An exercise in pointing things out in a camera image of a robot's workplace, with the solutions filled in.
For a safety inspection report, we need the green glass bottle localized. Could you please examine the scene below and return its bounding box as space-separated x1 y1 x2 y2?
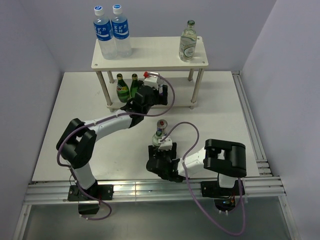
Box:
116 73 131 103
130 73 143 99

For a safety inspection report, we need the clear glass bottle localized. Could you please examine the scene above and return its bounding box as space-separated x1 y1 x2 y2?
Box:
179 20 197 62
152 130 163 147

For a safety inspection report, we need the red silver can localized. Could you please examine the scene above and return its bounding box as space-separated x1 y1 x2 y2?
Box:
156 119 168 136

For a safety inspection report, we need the blue silver can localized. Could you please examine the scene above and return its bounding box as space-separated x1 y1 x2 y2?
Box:
158 84 164 96

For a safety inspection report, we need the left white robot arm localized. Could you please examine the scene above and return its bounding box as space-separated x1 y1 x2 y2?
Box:
56 83 168 200

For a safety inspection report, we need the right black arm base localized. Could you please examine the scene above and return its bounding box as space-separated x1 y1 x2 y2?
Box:
200 180 240 199

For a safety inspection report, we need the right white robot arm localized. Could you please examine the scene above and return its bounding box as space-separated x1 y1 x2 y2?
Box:
146 139 247 195

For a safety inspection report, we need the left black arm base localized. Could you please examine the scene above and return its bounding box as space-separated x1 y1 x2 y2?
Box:
67 184 114 202

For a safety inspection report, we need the white two-tier shelf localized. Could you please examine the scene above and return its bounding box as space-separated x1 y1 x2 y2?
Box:
91 36 209 112

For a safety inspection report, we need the right blue-label water bottle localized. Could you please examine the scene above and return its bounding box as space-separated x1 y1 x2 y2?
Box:
111 4 132 57

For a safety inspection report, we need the blue-label water bottle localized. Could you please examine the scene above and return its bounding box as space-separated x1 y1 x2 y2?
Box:
93 5 117 60
111 4 132 57

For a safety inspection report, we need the left blue-label water bottle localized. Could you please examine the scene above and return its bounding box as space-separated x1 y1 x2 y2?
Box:
93 5 117 60

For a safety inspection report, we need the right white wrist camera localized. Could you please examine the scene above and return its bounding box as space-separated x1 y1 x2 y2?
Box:
158 136 173 151

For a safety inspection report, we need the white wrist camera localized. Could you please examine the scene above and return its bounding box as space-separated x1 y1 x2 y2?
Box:
158 136 173 151
143 71 163 89

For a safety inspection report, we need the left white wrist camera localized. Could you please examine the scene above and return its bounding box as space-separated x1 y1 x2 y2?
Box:
143 71 163 89

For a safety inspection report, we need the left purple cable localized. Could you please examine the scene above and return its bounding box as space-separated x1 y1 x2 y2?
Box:
56 72 176 221

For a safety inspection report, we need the purple cable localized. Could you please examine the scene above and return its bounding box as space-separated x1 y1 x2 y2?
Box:
56 72 176 221
162 121 247 237

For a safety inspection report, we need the black box under rail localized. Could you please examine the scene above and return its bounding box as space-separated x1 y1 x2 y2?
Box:
78 203 100 216

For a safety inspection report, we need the aluminium right rail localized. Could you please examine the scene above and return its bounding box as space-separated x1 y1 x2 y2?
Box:
231 71 273 177

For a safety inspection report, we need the aluminium rail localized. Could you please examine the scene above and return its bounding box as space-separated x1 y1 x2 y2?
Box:
23 176 286 205
231 71 273 177

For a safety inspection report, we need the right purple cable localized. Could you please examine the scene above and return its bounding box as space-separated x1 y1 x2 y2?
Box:
162 121 247 237

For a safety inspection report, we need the aluminium front rail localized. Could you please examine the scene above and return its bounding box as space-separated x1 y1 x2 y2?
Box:
23 176 286 205

